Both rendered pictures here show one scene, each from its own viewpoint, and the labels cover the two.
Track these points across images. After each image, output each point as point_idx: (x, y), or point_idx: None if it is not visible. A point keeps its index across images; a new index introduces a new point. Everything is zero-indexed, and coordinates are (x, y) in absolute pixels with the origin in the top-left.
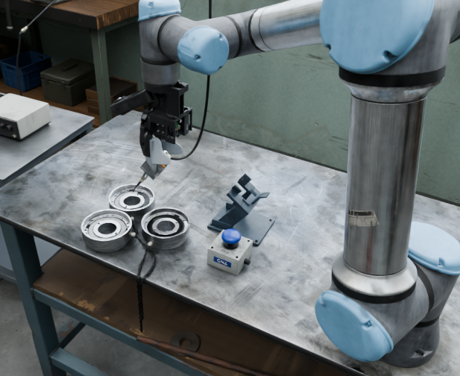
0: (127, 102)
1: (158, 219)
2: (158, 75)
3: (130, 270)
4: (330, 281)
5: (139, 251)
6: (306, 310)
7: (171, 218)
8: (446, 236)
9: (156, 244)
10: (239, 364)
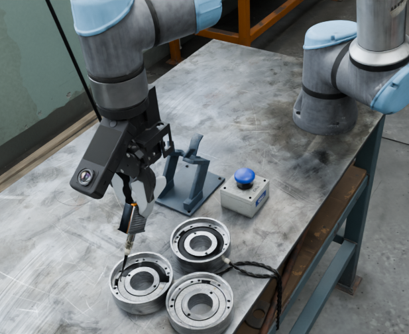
0: (113, 160)
1: (187, 250)
2: (146, 82)
3: (262, 285)
4: (273, 140)
5: (227, 279)
6: (309, 156)
7: (187, 238)
8: (326, 22)
9: (229, 254)
10: (282, 269)
